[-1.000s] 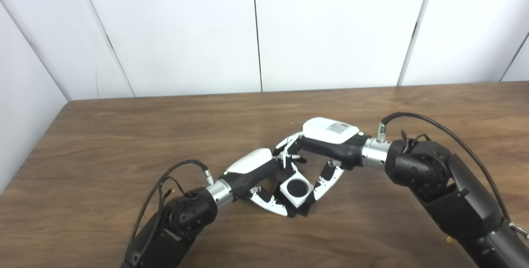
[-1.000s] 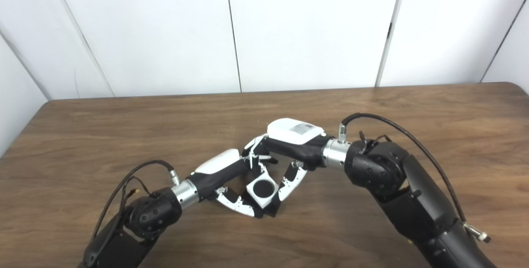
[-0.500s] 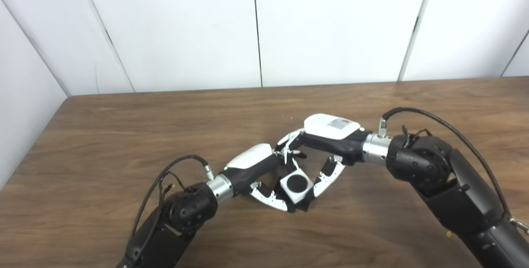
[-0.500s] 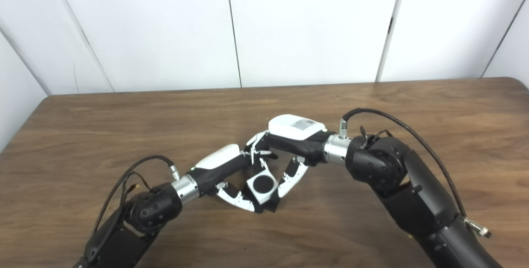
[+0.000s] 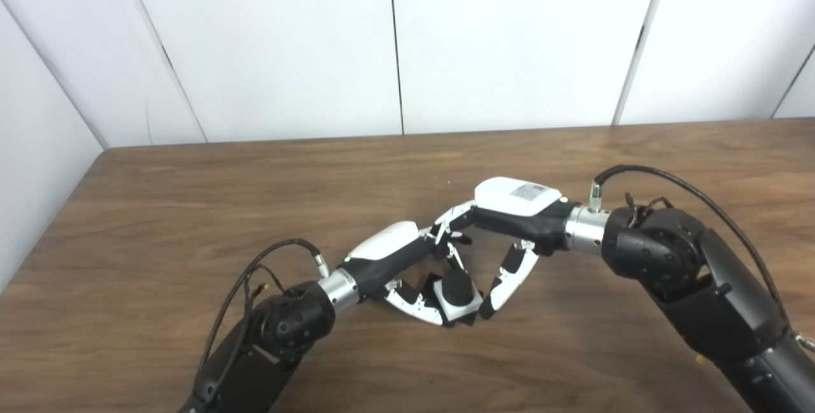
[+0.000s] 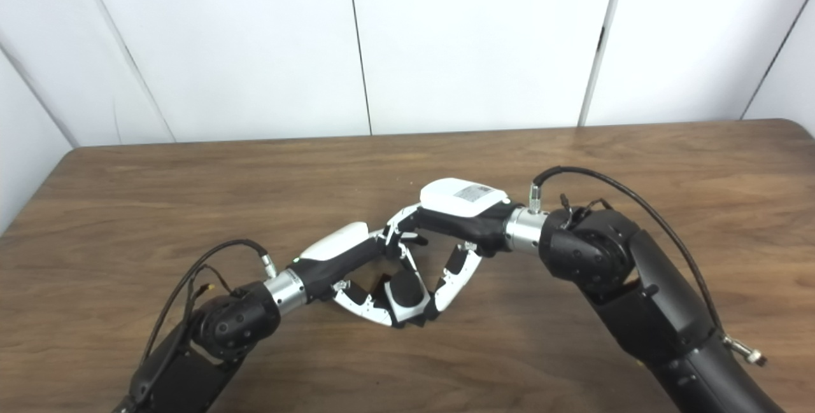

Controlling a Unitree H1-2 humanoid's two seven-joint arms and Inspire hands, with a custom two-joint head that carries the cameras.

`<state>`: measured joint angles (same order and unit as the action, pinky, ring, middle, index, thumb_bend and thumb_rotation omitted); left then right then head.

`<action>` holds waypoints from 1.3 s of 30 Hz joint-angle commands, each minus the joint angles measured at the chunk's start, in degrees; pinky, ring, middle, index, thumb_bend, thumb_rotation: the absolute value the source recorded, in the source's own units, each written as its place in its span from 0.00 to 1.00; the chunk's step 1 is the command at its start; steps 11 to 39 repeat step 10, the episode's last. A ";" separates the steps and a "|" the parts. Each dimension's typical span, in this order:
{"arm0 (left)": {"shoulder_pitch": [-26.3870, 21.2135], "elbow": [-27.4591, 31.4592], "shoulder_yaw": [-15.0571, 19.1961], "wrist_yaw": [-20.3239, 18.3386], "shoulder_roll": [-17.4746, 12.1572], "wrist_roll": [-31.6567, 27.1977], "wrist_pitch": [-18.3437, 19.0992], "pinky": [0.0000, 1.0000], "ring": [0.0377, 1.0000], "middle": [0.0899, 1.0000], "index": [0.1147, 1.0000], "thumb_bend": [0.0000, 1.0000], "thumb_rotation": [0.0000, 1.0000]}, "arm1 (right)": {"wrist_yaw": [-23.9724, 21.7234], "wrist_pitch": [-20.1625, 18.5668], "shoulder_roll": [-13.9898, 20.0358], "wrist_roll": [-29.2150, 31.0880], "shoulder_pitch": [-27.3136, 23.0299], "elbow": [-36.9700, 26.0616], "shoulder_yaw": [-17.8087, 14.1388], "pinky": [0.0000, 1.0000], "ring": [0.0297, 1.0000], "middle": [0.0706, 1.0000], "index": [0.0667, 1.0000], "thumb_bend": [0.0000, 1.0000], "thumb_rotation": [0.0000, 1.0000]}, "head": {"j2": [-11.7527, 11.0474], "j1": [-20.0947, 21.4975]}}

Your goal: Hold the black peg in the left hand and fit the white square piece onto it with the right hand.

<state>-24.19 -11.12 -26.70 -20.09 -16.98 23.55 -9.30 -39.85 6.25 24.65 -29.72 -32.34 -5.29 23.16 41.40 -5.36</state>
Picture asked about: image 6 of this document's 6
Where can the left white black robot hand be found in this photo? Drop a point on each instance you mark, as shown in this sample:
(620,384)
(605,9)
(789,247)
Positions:
(337,251)

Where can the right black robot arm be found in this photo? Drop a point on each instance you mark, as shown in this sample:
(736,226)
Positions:
(649,298)

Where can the black peg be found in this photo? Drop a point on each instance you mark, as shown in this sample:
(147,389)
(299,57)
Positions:
(406,289)

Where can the white square piece with hole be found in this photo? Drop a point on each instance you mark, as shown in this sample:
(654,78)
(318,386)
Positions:
(419,280)

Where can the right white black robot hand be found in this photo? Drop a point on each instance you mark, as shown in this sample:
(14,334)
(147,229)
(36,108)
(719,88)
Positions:
(458,200)

